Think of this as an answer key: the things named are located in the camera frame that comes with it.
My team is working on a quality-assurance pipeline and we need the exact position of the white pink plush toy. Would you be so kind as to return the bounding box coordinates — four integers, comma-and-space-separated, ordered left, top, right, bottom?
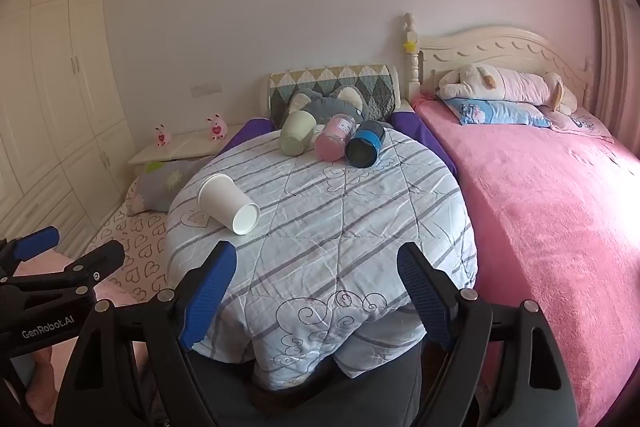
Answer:
436, 63, 578, 116

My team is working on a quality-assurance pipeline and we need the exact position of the striped white table cloth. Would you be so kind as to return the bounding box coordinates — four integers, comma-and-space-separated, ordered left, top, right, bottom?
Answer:
165, 130, 478, 390

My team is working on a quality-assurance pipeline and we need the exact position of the wall switch panel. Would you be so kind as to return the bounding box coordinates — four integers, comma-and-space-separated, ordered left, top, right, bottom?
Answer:
191, 82, 222, 98

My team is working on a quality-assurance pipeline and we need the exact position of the cream wardrobe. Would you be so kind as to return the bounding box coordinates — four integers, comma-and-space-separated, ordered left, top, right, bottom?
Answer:
1, 0, 136, 258

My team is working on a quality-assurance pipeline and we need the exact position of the grey flower pillow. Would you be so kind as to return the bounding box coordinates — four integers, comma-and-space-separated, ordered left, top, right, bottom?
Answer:
126, 157, 209, 216

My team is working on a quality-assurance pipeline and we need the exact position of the blue black tumbler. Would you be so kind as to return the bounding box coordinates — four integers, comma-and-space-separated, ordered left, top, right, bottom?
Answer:
345, 120, 386, 168

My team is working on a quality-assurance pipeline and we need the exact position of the right pink bunny figurine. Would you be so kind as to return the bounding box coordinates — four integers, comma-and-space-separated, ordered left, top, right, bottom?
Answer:
206, 114, 228, 141

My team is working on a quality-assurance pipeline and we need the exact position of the cream wooden headboard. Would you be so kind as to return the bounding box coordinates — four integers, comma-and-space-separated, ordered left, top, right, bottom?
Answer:
402, 13, 593, 109

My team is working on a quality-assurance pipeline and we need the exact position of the green ceramic cup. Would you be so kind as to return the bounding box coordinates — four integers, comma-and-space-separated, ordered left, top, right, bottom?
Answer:
279, 110, 317, 156

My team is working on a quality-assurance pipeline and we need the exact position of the yellow star sticker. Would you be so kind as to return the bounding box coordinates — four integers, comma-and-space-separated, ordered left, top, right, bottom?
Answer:
404, 41, 419, 53

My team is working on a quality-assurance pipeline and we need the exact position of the pink bed blanket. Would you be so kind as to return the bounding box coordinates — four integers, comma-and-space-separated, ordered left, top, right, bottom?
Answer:
413, 96, 639, 426

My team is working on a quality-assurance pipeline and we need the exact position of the left pink bunny figurine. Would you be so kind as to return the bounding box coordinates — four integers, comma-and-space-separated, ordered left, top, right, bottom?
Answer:
155, 124, 171, 147

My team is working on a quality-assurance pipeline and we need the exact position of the diamond pattern quilted cover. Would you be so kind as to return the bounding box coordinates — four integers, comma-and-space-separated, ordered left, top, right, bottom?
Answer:
260, 64, 401, 127

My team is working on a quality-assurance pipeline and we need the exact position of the white nightstand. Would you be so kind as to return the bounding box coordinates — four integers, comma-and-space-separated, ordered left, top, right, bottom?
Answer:
129, 124, 242, 166

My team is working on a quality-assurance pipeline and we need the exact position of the blue cartoon pillow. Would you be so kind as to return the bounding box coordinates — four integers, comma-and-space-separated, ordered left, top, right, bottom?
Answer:
444, 98, 551, 128

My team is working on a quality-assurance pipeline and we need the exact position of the pink bunny figurine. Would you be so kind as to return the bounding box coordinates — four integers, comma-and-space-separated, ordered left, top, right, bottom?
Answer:
206, 114, 228, 141
155, 124, 171, 147

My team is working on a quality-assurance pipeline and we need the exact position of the grey cat plush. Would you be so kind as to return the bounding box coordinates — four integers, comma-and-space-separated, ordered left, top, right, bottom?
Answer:
281, 87, 369, 124

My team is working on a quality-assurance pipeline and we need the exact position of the white paper cup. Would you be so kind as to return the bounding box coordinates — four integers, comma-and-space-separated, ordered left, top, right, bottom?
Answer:
198, 173, 260, 235

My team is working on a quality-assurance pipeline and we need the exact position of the pink curtain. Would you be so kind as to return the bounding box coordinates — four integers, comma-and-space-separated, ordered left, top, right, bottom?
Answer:
588, 0, 639, 154

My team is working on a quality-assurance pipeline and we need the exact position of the pink glass jar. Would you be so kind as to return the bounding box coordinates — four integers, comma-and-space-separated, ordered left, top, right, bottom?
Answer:
314, 114, 357, 162

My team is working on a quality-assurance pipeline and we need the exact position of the heart pattern bed sheet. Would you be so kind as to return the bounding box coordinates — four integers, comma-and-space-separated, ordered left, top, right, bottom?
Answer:
85, 180, 168, 301

